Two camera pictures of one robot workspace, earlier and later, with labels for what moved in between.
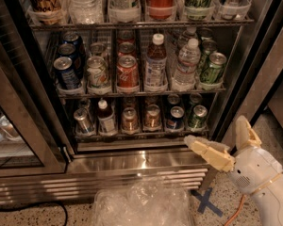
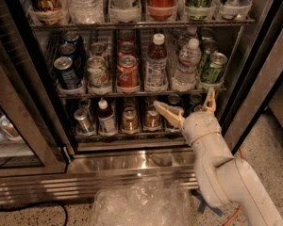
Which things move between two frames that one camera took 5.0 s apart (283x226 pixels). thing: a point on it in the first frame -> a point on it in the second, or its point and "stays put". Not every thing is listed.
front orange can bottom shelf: [129, 121] stays put
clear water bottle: [184, 77] stays put
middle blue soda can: [75, 56] stays put
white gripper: [257, 169] -> [200, 124]
